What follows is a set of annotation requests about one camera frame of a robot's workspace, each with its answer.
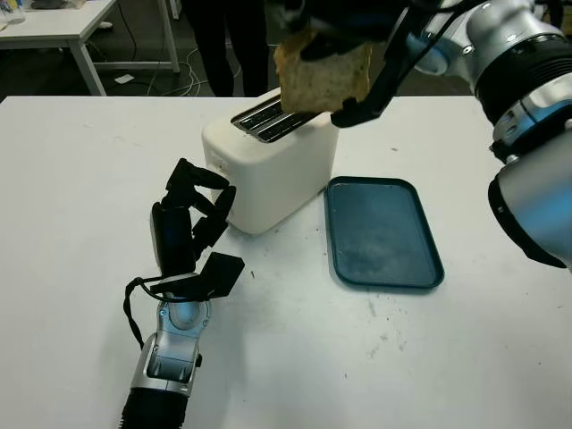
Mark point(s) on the white paper sheet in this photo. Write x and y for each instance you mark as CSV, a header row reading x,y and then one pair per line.
x,y
123,78

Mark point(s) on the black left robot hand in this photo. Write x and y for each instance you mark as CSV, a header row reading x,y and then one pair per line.
x,y
174,237

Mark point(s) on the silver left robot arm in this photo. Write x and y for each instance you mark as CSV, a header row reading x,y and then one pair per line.
x,y
170,357

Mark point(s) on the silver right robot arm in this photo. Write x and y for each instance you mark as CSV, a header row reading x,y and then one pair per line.
x,y
527,134

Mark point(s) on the dark teal plastic tray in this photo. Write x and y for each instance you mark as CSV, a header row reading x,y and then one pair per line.
x,y
380,232

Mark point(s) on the brown toast bread slice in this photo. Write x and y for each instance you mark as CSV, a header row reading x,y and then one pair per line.
x,y
322,85

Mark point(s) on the white two-slot toaster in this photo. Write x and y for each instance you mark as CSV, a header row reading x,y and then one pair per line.
x,y
272,179

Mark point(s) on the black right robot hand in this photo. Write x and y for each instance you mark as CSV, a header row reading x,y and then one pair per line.
x,y
339,18

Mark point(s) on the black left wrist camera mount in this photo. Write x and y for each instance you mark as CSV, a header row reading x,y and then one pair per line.
x,y
219,275

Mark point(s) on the white background desk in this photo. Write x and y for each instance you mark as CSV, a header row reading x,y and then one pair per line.
x,y
67,31

